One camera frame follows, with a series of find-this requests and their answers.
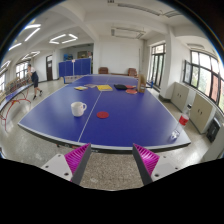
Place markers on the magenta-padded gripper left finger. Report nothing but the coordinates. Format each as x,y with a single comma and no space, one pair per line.
77,160

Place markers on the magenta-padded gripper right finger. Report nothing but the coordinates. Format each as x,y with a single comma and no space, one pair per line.
146,160

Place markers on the clear red-labelled drink bottle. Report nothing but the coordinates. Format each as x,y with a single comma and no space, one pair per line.
183,120

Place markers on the white mug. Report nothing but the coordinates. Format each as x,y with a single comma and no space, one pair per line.
77,109

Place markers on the flat round red coaster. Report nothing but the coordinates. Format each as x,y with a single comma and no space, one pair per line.
102,115

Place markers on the small colourful booklet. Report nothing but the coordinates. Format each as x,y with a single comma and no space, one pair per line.
81,88

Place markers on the beige two-door cabinet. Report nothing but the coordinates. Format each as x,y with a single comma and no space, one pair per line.
181,96
201,113

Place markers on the black waste bin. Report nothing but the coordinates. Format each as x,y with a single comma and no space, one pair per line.
213,130

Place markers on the red table tennis paddle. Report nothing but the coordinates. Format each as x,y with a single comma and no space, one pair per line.
131,87

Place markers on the brown notebook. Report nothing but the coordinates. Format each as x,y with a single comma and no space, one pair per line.
90,85

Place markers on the brown cardboard box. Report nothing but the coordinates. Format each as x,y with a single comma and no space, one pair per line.
141,84

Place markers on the yellow book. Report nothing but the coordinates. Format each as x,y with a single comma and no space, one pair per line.
104,88

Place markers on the black table tennis paddle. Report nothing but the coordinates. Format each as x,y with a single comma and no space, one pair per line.
120,87

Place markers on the brown armchair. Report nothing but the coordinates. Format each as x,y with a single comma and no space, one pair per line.
132,72
103,70

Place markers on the red-legged table tennis table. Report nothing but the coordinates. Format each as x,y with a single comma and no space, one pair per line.
13,95

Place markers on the person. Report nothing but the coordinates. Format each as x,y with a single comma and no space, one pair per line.
34,78

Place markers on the blue partition boards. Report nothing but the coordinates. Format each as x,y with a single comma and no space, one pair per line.
75,67

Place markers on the dark door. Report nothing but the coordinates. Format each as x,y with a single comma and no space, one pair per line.
49,68

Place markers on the tall dark-framed window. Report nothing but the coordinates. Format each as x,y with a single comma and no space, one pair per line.
156,65

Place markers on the large dark-framed window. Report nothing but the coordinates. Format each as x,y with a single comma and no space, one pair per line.
204,80

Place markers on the ceiling air conditioner unit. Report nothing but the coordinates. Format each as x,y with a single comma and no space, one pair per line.
128,33

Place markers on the group of ceiling lights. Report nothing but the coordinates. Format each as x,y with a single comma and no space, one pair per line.
32,34

